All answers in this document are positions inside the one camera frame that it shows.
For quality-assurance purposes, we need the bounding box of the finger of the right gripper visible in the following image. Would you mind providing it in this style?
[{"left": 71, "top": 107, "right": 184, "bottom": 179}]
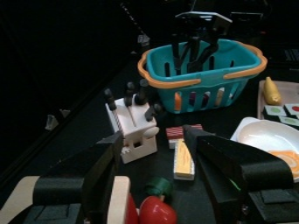
[
  {"left": 171, "top": 33, "right": 192, "bottom": 76},
  {"left": 187, "top": 30, "right": 220, "bottom": 74}
]

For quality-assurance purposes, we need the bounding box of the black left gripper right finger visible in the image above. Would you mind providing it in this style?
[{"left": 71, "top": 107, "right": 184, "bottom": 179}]
[{"left": 182, "top": 124, "right": 299, "bottom": 224}]

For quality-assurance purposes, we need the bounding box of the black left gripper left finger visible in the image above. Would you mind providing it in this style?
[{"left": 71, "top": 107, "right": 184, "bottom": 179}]
[{"left": 23, "top": 130, "right": 125, "bottom": 224}]

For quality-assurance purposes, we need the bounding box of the beige wooden tray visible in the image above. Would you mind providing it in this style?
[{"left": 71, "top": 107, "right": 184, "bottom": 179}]
[{"left": 0, "top": 174, "right": 132, "bottom": 224}]

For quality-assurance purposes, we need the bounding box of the yellow toy cheese slice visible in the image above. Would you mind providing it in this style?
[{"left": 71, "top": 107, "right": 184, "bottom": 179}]
[{"left": 172, "top": 138, "right": 196, "bottom": 181}]

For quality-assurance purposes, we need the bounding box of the orange toy piece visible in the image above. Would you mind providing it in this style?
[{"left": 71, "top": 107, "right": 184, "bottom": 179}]
[{"left": 174, "top": 92, "right": 183, "bottom": 112}]

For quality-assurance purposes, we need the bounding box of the red striped toy meat piece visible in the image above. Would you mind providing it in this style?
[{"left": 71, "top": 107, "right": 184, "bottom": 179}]
[{"left": 164, "top": 123, "right": 204, "bottom": 150}]

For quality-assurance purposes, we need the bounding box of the white toy knife block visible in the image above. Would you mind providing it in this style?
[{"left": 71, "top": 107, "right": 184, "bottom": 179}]
[{"left": 104, "top": 94, "right": 162, "bottom": 165}]

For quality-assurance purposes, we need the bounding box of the red toy tomato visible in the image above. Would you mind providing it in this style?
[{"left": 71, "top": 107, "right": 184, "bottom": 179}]
[{"left": 137, "top": 195, "right": 179, "bottom": 224}]

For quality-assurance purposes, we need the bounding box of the toy sushi with green dot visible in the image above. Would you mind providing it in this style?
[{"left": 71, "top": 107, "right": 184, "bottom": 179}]
[
  {"left": 263, "top": 105, "right": 288, "bottom": 121},
  {"left": 278, "top": 115, "right": 299, "bottom": 130}
]

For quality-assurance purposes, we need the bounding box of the beige cutting board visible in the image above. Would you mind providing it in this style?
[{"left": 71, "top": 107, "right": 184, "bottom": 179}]
[{"left": 256, "top": 80, "right": 299, "bottom": 121}]

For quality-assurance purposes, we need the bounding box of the toy sushi with red dot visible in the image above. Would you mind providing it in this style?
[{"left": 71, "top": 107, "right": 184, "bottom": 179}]
[{"left": 283, "top": 102, "right": 299, "bottom": 117}]

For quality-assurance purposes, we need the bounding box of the teal basket with orange handles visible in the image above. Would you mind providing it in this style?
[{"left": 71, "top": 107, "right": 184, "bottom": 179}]
[{"left": 136, "top": 38, "right": 268, "bottom": 115}]

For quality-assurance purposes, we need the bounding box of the black cable with white tag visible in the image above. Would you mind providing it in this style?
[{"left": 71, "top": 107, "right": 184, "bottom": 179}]
[{"left": 119, "top": 2, "right": 152, "bottom": 48}]

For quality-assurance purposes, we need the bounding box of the black-handled toy knife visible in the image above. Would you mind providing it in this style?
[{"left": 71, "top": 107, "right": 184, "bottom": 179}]
[
  {"left": 124, "top": 81, "right": 136, "bottom": 108},
  {"left": 144, "top": 102, "right": 164, "bottom": 123},
  {"left": 135, "top": 78, "right": 151, "bottom": 106},
  {"left": 103, "top": 88, "right": 117, "bottom": 112}
]

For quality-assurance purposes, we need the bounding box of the clear table edge bracket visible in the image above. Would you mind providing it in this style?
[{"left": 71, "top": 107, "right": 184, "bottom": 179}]
[{"left": 44, "top": 114, "right": 61, "bottom": 131}]

